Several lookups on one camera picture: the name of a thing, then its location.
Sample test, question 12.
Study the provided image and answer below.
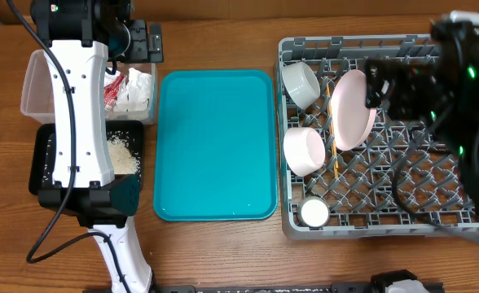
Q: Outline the white napkin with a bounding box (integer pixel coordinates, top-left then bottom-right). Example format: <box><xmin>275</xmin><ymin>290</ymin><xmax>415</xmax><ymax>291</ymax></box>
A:
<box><xmin>106</xmin><ymin>68</ymin><xmax>153</xmax><ymax>113</ymax></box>

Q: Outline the red snack wrapper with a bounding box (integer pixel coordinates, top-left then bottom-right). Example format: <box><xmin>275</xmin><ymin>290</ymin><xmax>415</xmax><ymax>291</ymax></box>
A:
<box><xmin>103</xmin><ymin>72</ymin><xmax>126</xmax><ymax>112</ymax></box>

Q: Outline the large white plate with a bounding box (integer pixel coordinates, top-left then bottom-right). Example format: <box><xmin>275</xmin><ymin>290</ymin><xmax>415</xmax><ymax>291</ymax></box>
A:
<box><xmin>331</xmin><ymin>69</ymin><xmax>376</xmax><ymax>151</ymax></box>

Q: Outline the grey bowl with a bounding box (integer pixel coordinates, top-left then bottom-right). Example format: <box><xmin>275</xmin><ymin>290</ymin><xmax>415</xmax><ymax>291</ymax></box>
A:
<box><xmin>282</xmin><ymin>62</ymin><xmax>321</xmax><ymax>109</ymax></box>

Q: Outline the uncooked rice pile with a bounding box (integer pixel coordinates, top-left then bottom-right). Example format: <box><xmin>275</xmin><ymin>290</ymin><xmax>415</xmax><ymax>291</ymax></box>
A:
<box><xmin>43</xmin><ymin>128</ymin><xmax>142</xmax><ymax>184</ymax></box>

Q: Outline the small white plate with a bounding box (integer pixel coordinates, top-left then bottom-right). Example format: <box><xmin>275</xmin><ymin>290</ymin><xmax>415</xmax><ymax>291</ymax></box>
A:
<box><xmin>283</xmin><ymin>127</ymin><xmax>326</xmax><ymax>177</ymax></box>

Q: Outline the white cup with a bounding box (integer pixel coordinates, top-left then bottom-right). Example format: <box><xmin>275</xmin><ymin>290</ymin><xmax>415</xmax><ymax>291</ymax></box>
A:
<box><xmin>297</xmin><ymin>197</ymin><xmax>330</xmax><ymax>228</ymax></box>

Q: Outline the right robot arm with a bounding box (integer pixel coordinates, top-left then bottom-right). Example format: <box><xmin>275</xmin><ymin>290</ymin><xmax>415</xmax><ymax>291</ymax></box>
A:
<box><xmin>364</xmin><ymin>11</ymin><xmax>479</xmax><ymax>244</ymax></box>

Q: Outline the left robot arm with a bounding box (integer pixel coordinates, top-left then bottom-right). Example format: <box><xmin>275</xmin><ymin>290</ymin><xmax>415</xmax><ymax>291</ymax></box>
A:
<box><xmin>30</xmin><ymin>0</ymin><xmax>157</xmax><ymax>292</ymax></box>

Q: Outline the grey dishwasher rack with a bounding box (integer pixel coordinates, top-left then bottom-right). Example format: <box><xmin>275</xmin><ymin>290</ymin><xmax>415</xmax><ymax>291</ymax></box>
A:
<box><xmin>277</xmin><ymin>34</ymin><xmax>479</xmax><ymax>240</ymax></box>

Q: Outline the clear plastic waste bin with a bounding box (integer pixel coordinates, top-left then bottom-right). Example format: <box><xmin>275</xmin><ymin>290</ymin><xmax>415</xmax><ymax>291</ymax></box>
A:
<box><xmin>20</xmin><ymin>50</ymin><xmax>158</xmax><ymax>125</ymax></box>

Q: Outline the teal serving tray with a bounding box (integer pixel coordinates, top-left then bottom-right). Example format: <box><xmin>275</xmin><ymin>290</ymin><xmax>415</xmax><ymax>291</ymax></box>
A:
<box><xmin>153</xmin><ymin>69</ymin><xmax>278</xmax><ymax>221</ymax></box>

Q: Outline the cardboard backdrop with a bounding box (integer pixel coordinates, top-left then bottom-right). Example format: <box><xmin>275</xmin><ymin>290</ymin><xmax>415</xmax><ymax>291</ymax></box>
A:
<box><xmin>0</xmin><ymin>0</ymin><xmax>479</xmax><ymax>26</ymax></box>

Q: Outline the black rectangular tray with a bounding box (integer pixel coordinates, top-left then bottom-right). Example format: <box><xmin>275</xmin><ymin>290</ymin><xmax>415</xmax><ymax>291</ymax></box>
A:
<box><xmin>29</xmin><ymin>120</ymin><xmax>144</xmax><ymax>195</ymax></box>

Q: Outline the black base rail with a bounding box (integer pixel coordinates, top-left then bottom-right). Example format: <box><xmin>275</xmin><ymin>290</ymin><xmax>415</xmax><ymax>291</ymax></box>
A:
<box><xmin>82</xmin><ymin>269</ymin><xmax>445</xmax><ymax>293</ymax></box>

